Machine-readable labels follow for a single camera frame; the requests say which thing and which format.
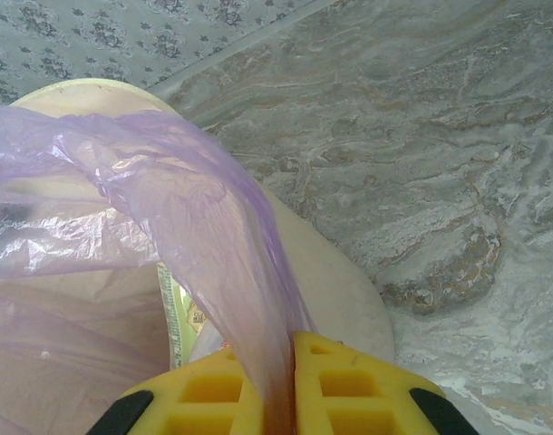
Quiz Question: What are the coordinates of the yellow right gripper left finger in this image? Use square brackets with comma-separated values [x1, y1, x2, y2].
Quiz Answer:
[83, 346, 267, 435]

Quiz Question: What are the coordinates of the purple plastic bin liner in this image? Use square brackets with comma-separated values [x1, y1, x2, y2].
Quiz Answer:
[0, 101, 318, 435]

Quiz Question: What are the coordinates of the cream plastic bin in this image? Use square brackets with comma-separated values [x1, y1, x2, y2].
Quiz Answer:
[0, 76, 395, 435]

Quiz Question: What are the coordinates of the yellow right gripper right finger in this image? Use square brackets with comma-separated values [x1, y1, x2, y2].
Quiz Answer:
[292, 330, 475, 435]

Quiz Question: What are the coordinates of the white baseboard strip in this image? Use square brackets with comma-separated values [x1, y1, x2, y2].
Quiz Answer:
[140, 0, 350, 99]

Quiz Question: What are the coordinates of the pale green label plastic bottle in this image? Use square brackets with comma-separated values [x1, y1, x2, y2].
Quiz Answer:
[156, 265, 235, 369]

